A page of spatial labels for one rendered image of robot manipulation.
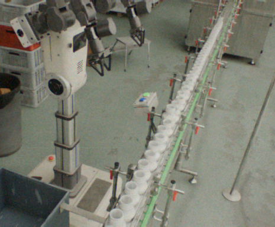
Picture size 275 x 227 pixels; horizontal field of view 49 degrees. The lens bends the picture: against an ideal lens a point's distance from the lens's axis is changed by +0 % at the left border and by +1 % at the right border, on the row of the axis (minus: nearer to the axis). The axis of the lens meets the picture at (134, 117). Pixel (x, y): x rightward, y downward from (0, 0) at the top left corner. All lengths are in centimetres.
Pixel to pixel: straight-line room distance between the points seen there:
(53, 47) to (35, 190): 69
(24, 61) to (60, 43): 187
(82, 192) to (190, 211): 87
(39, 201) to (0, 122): 144
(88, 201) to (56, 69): 93
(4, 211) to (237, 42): 486
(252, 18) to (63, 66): 435
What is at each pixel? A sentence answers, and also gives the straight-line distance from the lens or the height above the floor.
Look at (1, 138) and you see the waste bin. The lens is 278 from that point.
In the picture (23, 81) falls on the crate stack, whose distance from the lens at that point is 349.
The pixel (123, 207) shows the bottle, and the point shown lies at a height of 115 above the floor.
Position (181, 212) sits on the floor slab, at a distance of 247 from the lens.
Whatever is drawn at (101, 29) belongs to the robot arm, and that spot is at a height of 147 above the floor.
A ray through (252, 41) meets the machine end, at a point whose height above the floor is 41.
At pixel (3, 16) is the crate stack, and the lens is 334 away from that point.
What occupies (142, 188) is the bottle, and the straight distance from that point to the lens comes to 98.
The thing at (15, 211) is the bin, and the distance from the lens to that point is 146.
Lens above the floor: 181
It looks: 32 degrees down
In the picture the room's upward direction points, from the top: 7 degrees clockwise
